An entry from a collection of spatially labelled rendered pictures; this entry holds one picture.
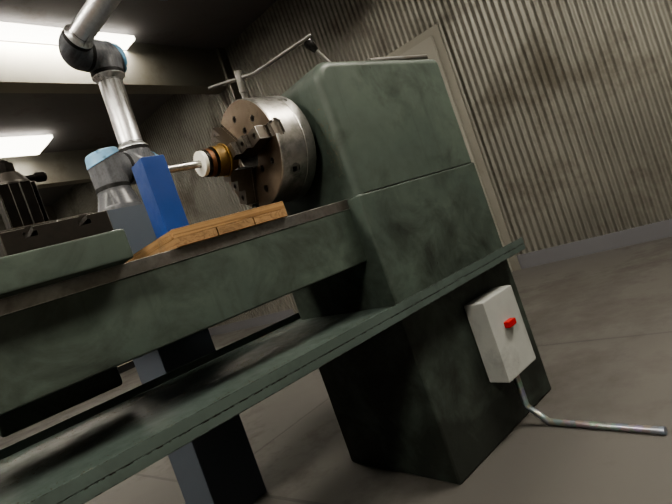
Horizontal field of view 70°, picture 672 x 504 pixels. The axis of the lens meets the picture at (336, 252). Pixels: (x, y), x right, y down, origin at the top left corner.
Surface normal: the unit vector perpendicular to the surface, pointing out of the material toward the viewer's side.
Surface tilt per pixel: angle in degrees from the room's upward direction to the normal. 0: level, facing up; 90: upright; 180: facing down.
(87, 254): 90
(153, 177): 90
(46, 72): 90
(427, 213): 90
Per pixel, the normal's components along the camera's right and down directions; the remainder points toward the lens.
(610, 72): -0.62, 0.24
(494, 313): 0.62, -0.19
